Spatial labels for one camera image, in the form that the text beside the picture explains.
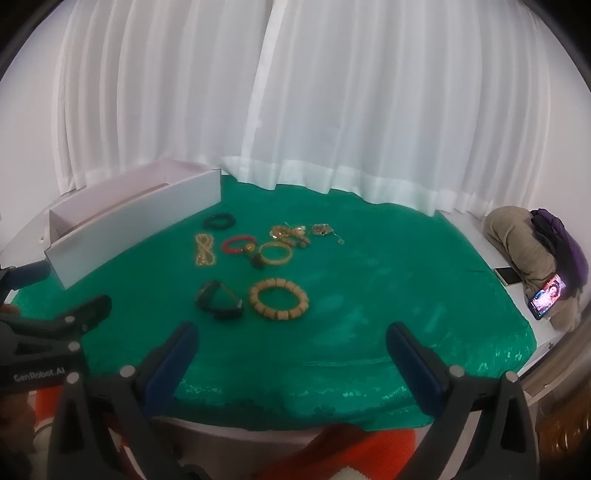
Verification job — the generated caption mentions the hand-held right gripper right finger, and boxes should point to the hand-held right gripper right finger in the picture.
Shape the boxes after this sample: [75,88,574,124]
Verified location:
[383,322,539,480]

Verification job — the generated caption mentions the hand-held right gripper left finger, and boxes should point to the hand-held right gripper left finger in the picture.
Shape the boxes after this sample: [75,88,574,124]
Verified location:
[51,322,218,480]

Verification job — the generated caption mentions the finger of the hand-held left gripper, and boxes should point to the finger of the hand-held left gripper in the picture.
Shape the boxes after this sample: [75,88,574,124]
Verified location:
[0,261,49,301]
[9,295,113,342]

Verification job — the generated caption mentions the dark green bracelet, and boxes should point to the dark green bracelet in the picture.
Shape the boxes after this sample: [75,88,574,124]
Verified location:
[196,280,244,319]

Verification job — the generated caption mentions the white rectangular box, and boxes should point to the white rectangular box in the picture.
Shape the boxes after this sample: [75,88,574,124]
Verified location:
[44,159,223,291]

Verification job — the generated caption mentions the black bead bracelet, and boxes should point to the black bead bracelet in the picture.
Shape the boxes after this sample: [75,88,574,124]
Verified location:
[203,212,236,230]

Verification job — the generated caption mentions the green table cloth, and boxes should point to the green table cloth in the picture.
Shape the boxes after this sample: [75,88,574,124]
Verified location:
[9,178,539,432]

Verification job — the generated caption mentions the orange and white blanket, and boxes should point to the orange and white blanket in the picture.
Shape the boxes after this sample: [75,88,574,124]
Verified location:
[28,388,444,480]

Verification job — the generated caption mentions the white smartphone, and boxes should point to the white smartphone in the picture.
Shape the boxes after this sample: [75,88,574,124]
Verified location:
[494,266,522,288]

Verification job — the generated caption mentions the yellow bangle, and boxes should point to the yellow bangle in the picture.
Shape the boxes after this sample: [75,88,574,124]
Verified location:
[257,242,295,267]

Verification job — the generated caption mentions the smartphone with lit screen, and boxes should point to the smartphone with lit screen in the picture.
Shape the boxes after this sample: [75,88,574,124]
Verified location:
[527,273,568,320]

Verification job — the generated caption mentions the beige cloth bundle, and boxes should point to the beige cloth bundle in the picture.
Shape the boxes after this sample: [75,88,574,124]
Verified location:
[484,206,587,330]

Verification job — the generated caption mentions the brown wooden furniture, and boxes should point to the brown wooden furniture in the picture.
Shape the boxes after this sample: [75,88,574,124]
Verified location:
[536,378,587,462]

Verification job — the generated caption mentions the purple cloth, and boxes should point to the purple cloth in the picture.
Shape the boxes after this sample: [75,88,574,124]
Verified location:
[530,209,587,291]

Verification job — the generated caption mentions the white curtain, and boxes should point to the white curtain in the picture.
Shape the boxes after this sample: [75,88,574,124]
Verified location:
[55,0,273,195]
[222,0,555,217]

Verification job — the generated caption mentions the large tan wooden bead bracelet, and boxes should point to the large tan wooden bead bracelet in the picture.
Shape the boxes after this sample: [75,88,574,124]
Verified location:
[248,277,309,320]

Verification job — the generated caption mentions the red bead bracelet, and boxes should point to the red bead bracelet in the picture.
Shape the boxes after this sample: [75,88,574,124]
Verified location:
[222,235,257,254]

